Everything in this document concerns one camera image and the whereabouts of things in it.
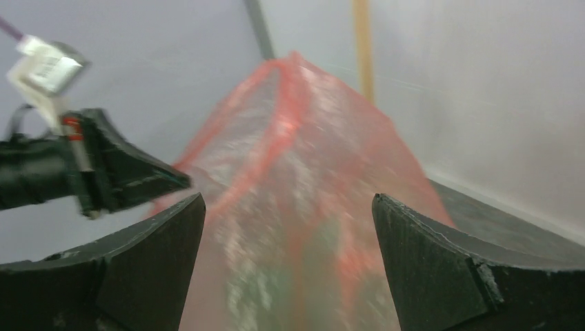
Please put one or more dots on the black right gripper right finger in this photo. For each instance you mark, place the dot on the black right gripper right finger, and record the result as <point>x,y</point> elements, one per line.
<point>441,278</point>

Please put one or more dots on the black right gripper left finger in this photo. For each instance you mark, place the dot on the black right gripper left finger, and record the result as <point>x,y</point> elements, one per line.
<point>133,279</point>

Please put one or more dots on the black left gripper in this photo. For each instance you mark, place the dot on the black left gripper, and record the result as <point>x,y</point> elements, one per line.
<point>108,174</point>

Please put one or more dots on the red plastic trash bag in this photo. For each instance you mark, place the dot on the red plastic trash bag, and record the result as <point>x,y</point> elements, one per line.
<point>288,165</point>

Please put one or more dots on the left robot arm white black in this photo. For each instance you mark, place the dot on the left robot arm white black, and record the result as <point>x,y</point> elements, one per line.
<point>33,170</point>

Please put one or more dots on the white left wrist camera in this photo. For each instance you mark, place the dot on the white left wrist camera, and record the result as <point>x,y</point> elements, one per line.
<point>44,73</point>

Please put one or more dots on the left aluminium corner post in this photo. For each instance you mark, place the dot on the left aluminium corner post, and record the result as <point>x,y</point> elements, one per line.
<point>260,29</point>

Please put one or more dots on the wooden rack frame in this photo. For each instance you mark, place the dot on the wooden rack frame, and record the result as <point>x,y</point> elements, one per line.
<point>361,19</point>

